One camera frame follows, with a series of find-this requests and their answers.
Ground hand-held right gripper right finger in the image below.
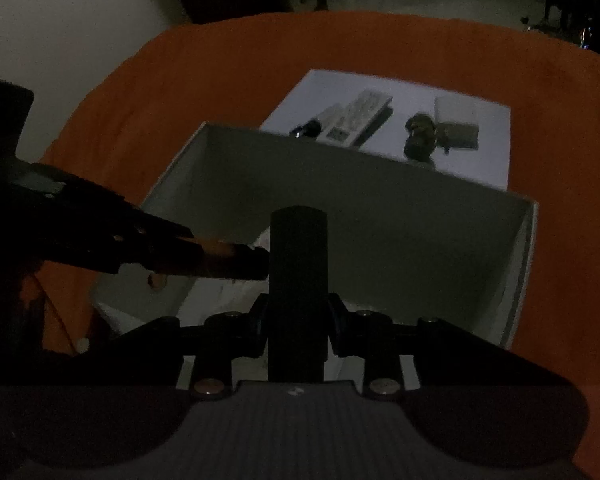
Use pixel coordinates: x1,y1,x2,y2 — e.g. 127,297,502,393
326,292,523,402

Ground white embossed box lid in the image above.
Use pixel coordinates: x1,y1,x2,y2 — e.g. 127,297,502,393
259,68,512,193

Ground small black gadget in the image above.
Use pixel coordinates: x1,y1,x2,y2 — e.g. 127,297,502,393
289,118,322,138

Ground orange marker with black cap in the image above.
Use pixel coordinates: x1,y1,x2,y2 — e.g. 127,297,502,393
194,240,271,282

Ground brown ornament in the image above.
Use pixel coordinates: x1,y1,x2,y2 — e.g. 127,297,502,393
403,113,439,162

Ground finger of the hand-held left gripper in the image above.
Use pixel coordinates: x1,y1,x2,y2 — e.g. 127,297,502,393
115,247,205,278
112,204,197,250

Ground white box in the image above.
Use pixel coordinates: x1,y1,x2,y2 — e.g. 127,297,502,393
87,121,538,386

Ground orange cloth desktop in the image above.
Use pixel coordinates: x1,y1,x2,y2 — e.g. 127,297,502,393
39,10,600,480

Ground large white remote control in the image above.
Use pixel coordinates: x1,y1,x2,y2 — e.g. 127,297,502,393
325,89,394,147

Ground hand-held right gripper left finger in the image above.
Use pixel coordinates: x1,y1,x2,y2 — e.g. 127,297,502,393
80,292,270,402

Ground small white remote control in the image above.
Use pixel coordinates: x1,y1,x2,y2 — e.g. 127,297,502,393
312,103,346,137

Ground small grey box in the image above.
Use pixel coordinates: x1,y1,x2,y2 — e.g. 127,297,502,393
437,122,481,152

